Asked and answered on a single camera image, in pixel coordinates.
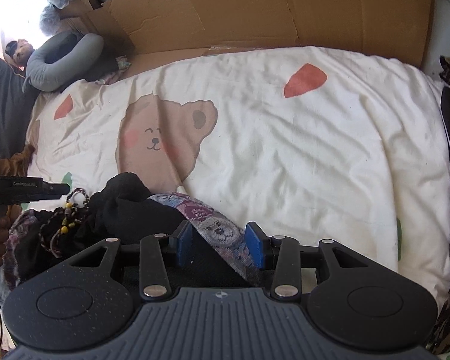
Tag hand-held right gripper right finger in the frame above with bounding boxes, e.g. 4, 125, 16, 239
245, 222, 374, 301

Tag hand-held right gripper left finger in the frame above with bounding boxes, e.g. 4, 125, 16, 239
65, 219, 194, 301

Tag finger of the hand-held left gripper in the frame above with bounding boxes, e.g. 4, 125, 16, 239
41, 182, 71, 200

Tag black bear print pants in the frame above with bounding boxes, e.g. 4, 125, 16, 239
4, 172, 259, 289

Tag brown garment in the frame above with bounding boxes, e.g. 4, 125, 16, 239
0, 144, 36, 177

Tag cream bear print bedsheet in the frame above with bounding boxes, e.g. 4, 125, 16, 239
24, 46, 450, 308

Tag grey neck pillow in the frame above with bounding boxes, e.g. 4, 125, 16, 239
24, 32, 105, 92

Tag black cloth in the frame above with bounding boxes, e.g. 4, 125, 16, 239
84, 60, 117, 85

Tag brown teddy bear toy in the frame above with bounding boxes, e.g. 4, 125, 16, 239
4, 39, 34, 72

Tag grey fluffy toy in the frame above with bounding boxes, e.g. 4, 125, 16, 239
39, 5, 66, 34

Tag flattened cardboard sheet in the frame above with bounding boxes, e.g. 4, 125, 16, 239
58, 0, 436, 83

